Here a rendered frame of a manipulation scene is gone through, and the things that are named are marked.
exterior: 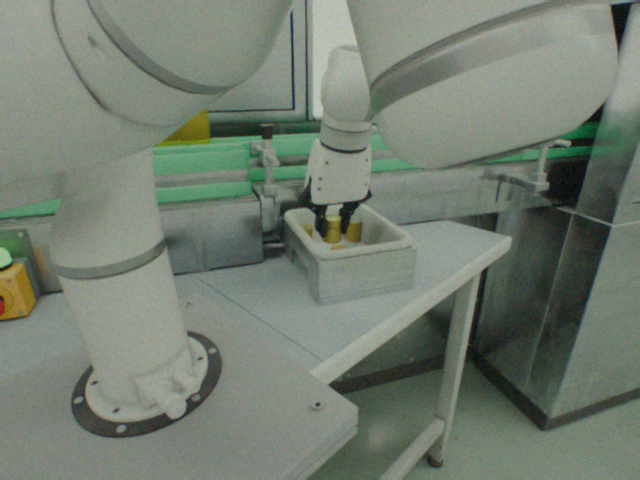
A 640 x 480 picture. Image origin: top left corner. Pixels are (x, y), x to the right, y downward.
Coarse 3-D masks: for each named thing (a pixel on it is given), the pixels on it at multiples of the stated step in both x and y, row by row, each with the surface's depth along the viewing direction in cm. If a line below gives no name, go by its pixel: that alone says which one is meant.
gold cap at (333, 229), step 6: (330, 216) 70; (336, 216) 70; (330, 222) 68; (336, 222) 68; (330, 228) 69; (336, 228) 69; (330, 234) 69; (336, 234) 69; (324, 240) 70; (330, 240) 69; (336, 240) 70
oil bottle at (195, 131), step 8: (200, 112) 73; (192, 120) 73; (200, 120) 74; (208, 120) 75; (184, 128) 74; (192, 128) 74; (200, 128) 74; (208, 128) 75; (184, 136) 74; (192, 136) 75; (200, 136) 75; (208, 136) 76; (184, 144) 75; (192, 144) 75
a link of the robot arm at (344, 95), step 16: (336, 48) 52; (352, 48) 52; (336, 64) 45; (352, 64) 45; (336, 80) 45; (352, 80) 45; (320, 96) 48; (336, 96) 45; (352, 96) 45; (368, 96) 45; (336, 112) 47; (352, 112) 47; (368, 112) 47; (336, 128) 56; (352, 128) 56; (368, 128) 57
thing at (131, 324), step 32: (160, 256) 36; (64, 288) 34; (96, 288) 33; (128, 288) 34; (160, 288) 36; (96, 320) 34; (128, 320) 35; (160, 320) 37; (96, 352) 36; (128, 352) 36; (160, 352) 38; (192, 352) 45; (96, 384) 41; (128, 384) 37; (160, 384) 37; (192, 384) 38; (128, 416) 37
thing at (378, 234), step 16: (304, 208) 78; (336, 208) 80; (368, 208) 78; (368, 224) 77; (384, 224) 71; (304, 240) 64; (320, 240) 81; (368, 240) 78; (384, 240) 72; (400, 240) 63; (320, 256) 59; (336, 256) 59
